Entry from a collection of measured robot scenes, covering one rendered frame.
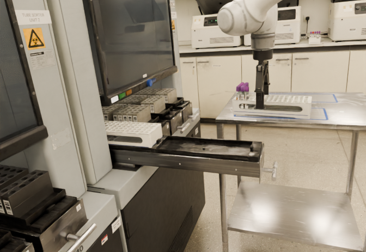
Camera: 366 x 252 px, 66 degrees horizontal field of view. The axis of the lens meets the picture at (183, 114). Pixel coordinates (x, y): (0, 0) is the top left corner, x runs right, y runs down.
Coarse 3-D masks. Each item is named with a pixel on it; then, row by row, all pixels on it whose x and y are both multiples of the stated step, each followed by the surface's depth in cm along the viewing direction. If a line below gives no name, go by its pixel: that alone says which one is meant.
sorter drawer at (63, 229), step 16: (48, 208) 64; (64, 208) 65; (80, 208) 69; (0, 224) 63; (16, 224) 61; (32, 224) 60; (48, 224) 61; (64, 224) 64; (80, 224) 69; (32, 240) 59; (48, 240) 60; (64, 240) 64; (80, 240) 63
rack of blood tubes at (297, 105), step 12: (252, 96) 118; (264, 96) 116; (276, 96) 115; (288, 96) 114; (300, 96) 112; (240, 108) 115; (252, 108) 115; (264, 108) 118; (276, 108) 118; (288, 108) 116; (300, 108) 114
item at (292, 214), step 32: (320, 96) 131; (352, 96) 127; (352, 128) 97; (352, 160) 141; (224, 192) 123; (256, 192) 155; (288, 192) 152; (320, 192) 150; (224, 224) 129; (256, 224) 131; (288, 224) 129; (320, 224) 127; (352, 224) 126
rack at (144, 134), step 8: (112, 128) 99; (120, 128) 100; (128, 128) 98; (136, 128) 97; (144, 128) 98; (152, 128) 96; (160, 128) 99; (112, 136) 102; (120, 136) 107; (128, 136) 106; (136, 136) 93; (144, 136) 92; (152, 136) 94; (160, 136) 99; (120, 144) 97; (128, 144) 96; (136, 144) 94; (144, 144) 93; (152, 144) 94
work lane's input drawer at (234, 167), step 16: (160, 144) 96; (176, 144) 97; (192, 144) 96; (208, 144) 95; (224, 144) 94; (240, 144) 92; (256, 144) 88; (112, 160) 98; (128, 160) 96; (144, 160) 93; (160, 160) 91; (176, 160) 89; (192, 160) 87; (208, 160) 85; (224, 160) 83; (240, 160) 82; (256, 160) 80; (256, 176) 81; (272, 176) 82
